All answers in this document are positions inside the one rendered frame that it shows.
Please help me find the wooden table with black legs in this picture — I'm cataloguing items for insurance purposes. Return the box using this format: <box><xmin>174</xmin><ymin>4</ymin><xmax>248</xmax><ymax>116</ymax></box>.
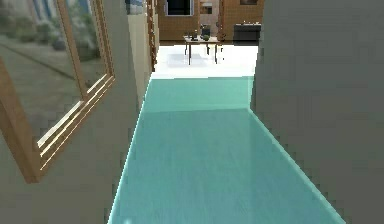
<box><xmin>182</xmin><ymin>35</ymin><xmax>224</xmax><ymax>66</ymax></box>

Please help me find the wooden shelf unit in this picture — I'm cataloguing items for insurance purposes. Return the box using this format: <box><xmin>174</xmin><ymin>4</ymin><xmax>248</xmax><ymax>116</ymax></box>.
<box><xmin>146</xmin><ymin>0</ymin><xmax>158</xmax><ymax>73</ymax></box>

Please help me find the wooden framed window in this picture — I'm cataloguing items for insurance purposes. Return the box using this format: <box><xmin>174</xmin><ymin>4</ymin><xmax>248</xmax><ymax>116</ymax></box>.
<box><xmin>0</xmin><ymin>0</ymin><xmax>117</xmax><ymax>184</ymax></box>

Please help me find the blue framed wall picture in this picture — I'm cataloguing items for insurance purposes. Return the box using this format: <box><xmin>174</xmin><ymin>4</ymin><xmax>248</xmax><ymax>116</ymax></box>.
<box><xmin>125</xmin><ymin>0</ymin><xmax>145</xmax><ymax>16</ymax></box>

